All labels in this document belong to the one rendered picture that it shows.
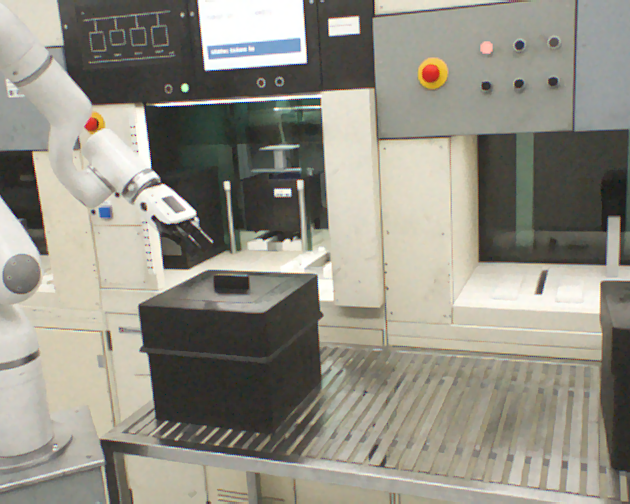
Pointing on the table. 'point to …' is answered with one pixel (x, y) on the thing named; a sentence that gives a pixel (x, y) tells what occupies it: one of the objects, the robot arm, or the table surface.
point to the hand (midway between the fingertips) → (197, 244)
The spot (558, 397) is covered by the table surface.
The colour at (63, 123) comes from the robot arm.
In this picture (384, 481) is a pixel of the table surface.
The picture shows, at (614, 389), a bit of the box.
